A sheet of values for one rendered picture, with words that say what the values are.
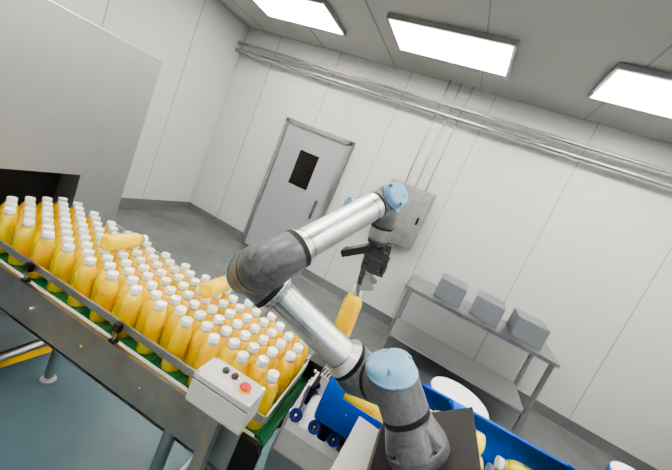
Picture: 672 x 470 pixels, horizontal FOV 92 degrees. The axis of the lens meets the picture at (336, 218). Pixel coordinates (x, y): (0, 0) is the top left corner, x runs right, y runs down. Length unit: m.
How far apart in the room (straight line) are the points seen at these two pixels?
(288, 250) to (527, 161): 4.15
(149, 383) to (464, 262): 3.85
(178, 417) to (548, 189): 4.26
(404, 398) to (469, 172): 3.94
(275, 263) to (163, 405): 0.88
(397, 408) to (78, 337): 1.24
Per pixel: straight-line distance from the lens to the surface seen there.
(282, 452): 1.39
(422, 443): 0.88
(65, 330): 1.70
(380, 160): 4.75
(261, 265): 0.70
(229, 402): 1.12
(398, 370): 0.82
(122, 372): 1.53
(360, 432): 1.11
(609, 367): 5.06
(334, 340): 0.89
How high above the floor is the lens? 1.82
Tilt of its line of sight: 9 degrees down
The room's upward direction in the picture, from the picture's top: 23 degrees clockwise
